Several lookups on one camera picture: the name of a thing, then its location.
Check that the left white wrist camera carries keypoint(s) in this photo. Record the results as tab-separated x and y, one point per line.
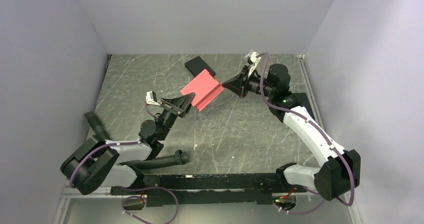
151	98

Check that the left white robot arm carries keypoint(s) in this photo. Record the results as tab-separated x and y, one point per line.
103	162

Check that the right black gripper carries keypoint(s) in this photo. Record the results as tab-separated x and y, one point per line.
239	85

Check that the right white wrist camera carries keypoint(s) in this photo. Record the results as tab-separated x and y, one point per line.
253	60

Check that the black ridged tray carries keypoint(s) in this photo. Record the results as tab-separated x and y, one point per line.
302	100

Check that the red paper box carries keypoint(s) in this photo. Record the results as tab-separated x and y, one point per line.
205	88

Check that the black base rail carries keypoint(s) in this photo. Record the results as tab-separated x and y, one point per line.
259	188

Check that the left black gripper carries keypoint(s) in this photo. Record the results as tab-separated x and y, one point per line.
181	105

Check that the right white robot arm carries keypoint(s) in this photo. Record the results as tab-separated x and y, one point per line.
339	169

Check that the aluminium frame rail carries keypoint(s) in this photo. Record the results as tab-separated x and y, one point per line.
286	202

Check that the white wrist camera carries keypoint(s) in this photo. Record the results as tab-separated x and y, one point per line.
151	98
253	60

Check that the black flat box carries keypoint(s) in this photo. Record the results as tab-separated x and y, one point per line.
196	65

